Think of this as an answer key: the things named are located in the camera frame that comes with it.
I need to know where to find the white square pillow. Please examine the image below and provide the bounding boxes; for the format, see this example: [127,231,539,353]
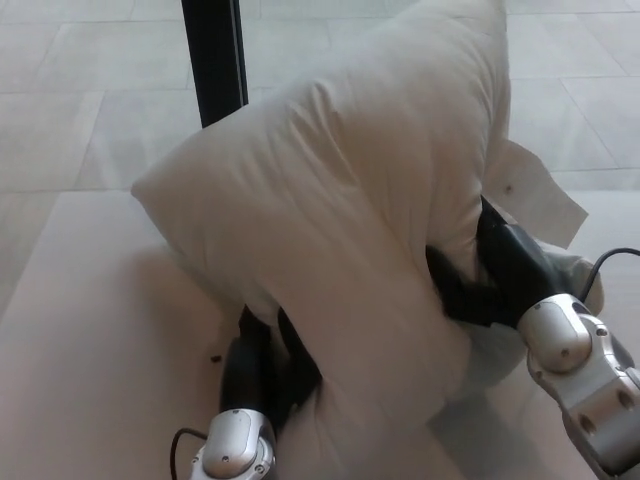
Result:
[130,0,606,480]

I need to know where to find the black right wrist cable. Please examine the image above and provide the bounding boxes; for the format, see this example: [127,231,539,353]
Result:
[579,247,640,304]

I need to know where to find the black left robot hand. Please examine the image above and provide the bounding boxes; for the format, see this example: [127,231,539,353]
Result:
[220,304,321,437]

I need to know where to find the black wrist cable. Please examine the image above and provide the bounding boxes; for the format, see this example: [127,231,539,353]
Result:
[579,247,640,304]
[168,427,210,480]

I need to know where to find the black metal post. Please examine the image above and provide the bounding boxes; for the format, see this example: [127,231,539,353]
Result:
[181,0,250,128]

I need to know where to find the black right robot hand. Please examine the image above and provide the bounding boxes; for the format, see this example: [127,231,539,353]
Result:
[425,195,562,332]

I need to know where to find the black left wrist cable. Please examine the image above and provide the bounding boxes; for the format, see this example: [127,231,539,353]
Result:
[168,427,210,480]

